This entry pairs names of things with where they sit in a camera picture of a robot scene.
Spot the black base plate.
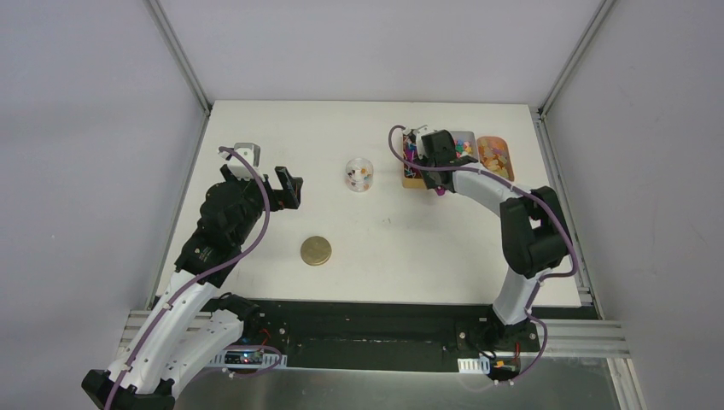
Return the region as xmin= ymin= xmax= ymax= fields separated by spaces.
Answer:
xmin=239 ymin=299 xmax=544 ymax=372

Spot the gold tin of lollipops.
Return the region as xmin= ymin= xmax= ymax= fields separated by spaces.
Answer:
xmin=402 ymin=134 xmax=426 ymax=190

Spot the pink tray of gummies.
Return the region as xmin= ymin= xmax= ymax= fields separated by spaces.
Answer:
xmin=476 ymin=136 xmax=515 ymax=181

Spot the gold jar lid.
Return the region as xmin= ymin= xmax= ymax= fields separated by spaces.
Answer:
xmin=300 ymin=236 xmax=332 ymax=267

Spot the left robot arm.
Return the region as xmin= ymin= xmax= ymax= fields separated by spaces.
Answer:
xmin=81 ymin=166 xmax=303 ymax=409

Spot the white tin of candies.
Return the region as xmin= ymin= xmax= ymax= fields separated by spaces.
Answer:
xmin=450 ymin=131 xmax=480 ymax=161

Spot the clear plastic jar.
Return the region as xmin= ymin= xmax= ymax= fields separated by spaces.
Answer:
xmin=345 ymin=157 xmax=374 ymax=193

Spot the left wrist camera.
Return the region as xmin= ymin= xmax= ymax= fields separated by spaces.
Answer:
xmin=219 ymin=143 xmax=261 ymax=181

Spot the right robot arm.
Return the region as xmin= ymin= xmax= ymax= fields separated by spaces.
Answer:
xmin=411 ymin=130 xmax=574 ymax=350

